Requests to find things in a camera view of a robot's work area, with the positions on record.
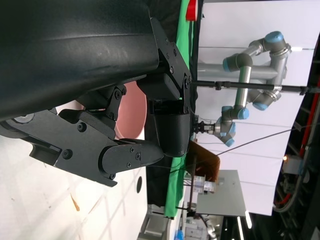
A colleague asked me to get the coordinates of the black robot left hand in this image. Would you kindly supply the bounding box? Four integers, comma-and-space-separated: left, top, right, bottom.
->
0, 0, 193, 188

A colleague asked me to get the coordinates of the pink plastic bowl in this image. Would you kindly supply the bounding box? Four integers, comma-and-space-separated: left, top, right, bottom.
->
112, 122, 141, 140
113, 82, 148, 140

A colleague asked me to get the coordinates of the black industrial arm gripper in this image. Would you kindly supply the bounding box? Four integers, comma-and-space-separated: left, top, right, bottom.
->
191, 119, 216, 135

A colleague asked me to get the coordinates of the green backdrop cloth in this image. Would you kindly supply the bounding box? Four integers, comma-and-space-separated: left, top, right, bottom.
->
163, 0, 201, 218

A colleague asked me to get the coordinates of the small red object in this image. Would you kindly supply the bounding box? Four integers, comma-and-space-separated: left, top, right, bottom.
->
185, 0, 200, 22

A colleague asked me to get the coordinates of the black round table grommet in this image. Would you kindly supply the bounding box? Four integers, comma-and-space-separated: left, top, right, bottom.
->
135, 175, 144, 194

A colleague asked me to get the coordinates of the small orange sliver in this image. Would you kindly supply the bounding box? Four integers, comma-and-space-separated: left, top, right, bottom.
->
70, 194, 81, 212

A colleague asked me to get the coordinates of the black boom pole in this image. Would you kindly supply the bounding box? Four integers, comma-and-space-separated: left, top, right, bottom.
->
191, 79, 320, 95

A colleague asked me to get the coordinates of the clear plastic box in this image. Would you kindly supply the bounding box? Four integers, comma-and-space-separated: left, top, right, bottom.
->
192, 174, 217, 195

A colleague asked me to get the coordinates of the white backdrop screen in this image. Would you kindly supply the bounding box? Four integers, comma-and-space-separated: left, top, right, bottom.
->
197, 0, 320, 216

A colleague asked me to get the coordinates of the grey flat plate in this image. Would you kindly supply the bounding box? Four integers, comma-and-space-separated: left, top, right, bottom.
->
196, 169, 248, 215

